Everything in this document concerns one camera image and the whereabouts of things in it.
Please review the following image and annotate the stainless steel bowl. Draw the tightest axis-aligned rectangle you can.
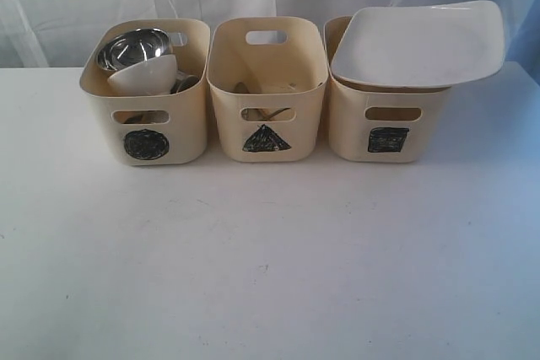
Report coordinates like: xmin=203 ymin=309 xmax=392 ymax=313
xmin=95 ymin=28 xmax=173 ymax=72

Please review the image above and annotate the steel mug with solid handle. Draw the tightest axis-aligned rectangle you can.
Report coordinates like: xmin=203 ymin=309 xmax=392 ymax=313
xmin=123 ymin=111 xmax=155 ymax=125

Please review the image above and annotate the cream bin with square mark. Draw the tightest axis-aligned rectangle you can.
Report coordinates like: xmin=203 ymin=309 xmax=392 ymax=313
xmin=322 ymin=15 xmax=452 ymax=164

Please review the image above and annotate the cream bin with triangle mark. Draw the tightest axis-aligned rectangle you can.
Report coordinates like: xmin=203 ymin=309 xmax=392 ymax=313
xmin=207 ymin=17 xmax=328 ymax=162

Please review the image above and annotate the white plastic bowl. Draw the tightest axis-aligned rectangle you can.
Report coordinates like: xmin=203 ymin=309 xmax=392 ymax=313
xmin=107 ymin=54 xmax=177 ymax=97

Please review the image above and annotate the cream bin with circle mark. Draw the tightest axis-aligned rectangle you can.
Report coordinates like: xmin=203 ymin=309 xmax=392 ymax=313
xmin=79 ymin=19 xmax=211 ymax=166

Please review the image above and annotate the steel cup with wire handle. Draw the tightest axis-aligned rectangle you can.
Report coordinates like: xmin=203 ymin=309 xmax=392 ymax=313
xmin=170 ymin=71 xmax=200 ymax=94

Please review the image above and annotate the white square plate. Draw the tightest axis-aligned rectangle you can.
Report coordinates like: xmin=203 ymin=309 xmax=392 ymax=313
xmin=331 ymin=0 xmax=505 ymax=89

